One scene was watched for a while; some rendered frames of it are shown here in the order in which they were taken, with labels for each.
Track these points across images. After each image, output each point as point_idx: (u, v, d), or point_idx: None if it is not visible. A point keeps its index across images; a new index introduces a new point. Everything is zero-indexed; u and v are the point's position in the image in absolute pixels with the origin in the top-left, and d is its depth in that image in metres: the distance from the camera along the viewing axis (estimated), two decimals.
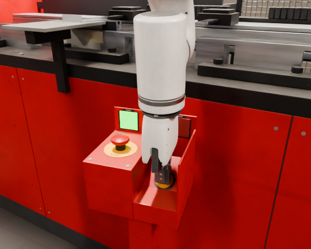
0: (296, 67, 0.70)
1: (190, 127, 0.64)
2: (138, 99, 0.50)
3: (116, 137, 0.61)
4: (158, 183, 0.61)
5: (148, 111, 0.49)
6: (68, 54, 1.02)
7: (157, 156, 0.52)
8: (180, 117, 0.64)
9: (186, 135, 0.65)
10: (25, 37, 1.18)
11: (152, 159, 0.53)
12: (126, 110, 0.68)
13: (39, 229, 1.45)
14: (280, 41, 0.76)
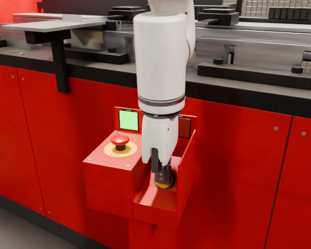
0: (296, 67, 0.70)
1: (190, 127, 0.64)
2: (138, 99, 0.50)
3: (116, 137, 0.61)
4: (158, 183, 0.61)
5: (148, 111, 0.49)
6: (68, 54, 1.02)
7: (157, 156, 0.52)
8: (180, 117, 0.64)
9: (186, 135, 0.65)
10: (25, 37, 1.18)
11: (152, 159, 0.53)
12: (126, 110, 0.68)
13: (39, 229, 1.45)
14: (280, 41, 0.76)
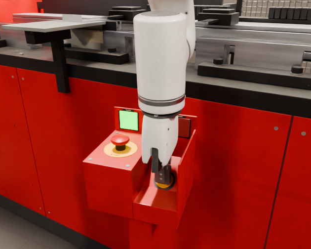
0: (296, 67, 0.70)
1: (190, 127, 0.64)
2: (138, 99, 0.50)
3: (116, 137, 0.61)
4: (158, 183, 0.61)
5: (148, 111, 0.49)
6: (68, 54, 1.02)
7: (157, 156, 0.52)
8: (180, 117, 0.64)
9: (186, 135, 0.65)
10: (25, 37, 1.18)
11: (152, 159, 0.53)
12: (126, 110, 0.68)
13: (39, 229, 1.45)
14: (280, 41, 0.76)
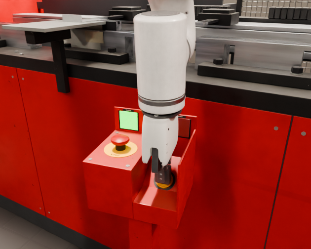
0: (296, 67, 0.70)
1: (190, 127, 0.64)
2: (138, 99, 0.50)
3: (116, 137, 0.61)
4: (158, 183, 0.61)
5: (148, 111, 0.49)
6: (68, 54, 1.02)
7: (157, 156, 0.52)
8: (180, 117, 0.64)
9: (186, 135, 0.65)
10: (25, 37, 1.18)
11: (152, 159, 0.53)
12: (126, 110, 0.68)
13: (39, 229, 1.45)
14: (280, 41, 0.76)
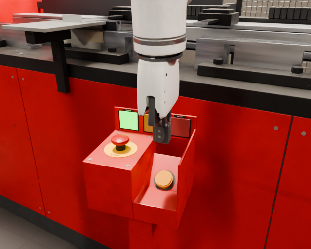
0: (296, 67, 0.70)
1: (190, 127, 0.64)
2: (134, 40, 0.45)
3: (116, 137, 0.61)
4: (157, 183, 0.61)
5: (143, 53, 0.44)
6: (68, 54, 1.02)
7: (154, 106, 0.47)
8: (180, 117, 0.64)
9: (186, 135, 0.65)
10: (25, 37, 1.18)
11: (149, 110, 0.48)
12: (126, 110, 0.68)
13: (39, 229, 1.45)
14: (280, 41, 0.76)
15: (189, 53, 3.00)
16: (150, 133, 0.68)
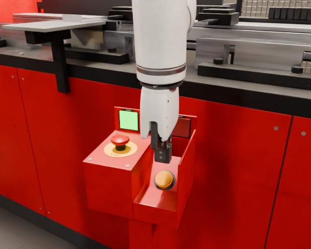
0: (296, 67, 0.70)
1: (190, 127, 0.64)
2: (136, 69, 0.48)
3: (116, 137, 0.61)
4: (157, 183, 0.61)
5: (146, 81, 0.46)
6: (68, 54, 1.02)
7: (157, 131, 0.50)
8: (180, 117, 0.64)
9: (186, 135, 0.65)
10: (25, 37, 1.18)
11: (151, 134, 0.50)
12: (126, 110, 0.68)
13: (39, 229, 1.45)
14: (280, 41, 0.76)
15: (189, 53, 3.00)
16: (150, 133, 0.68)
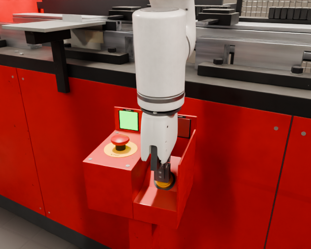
0: (296, 67, 0.70)
1: (190, 127, 0.64)
2: (137, 96, 0.50)
3: (116, 137, 0.61)
4: (157, 183, 0.61)
5: (147, 108, 0.49)
6: (68, 54, 1.02)
7: (156, 154, 0.52)
8: (180, 117, 0.64)
9: (186, 135, 0.65)
10: (25, 37, 1.18)
11: (151, 156, 0.52)
12: (126, 110, 0.68)
13: (39, 229, 1.45)
14: (280, 41, 0.76)
15: None
16: None
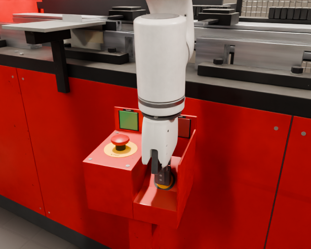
0: (296, 67, 0.70)
1: (190, 127, 0.64)
2: (138, 100, 0.51)
3: (116, 137, 0.61)
4: (158, 184, 0.62)
5: (148, 112, 0.49)
6: (68, 54, 1.02)
7: (157, 158, 0.53)
8: (180, 117, 0.64)
9: (186, 135, 0.65)
10: (25, 37, 1.18)
11: (152, 160, 0.53)
12: (126, 110, 0.68)
13: (39, 229, 1.45)
14: (280, 41, 0.76)
15: None
16: None
